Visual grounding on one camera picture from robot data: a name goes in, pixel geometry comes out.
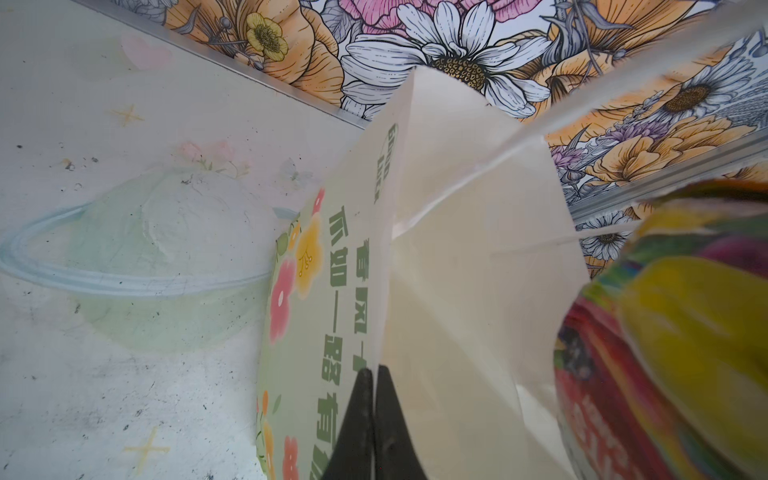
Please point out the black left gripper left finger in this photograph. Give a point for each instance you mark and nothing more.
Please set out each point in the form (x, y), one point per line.
(352, 456)

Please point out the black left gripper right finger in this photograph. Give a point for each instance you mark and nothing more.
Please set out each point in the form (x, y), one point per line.
(395, 456)

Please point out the white paper bag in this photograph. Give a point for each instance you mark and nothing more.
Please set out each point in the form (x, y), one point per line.
(443, 248)

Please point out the purple pink snack bag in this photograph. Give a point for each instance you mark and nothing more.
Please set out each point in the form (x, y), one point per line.
(661, 362)

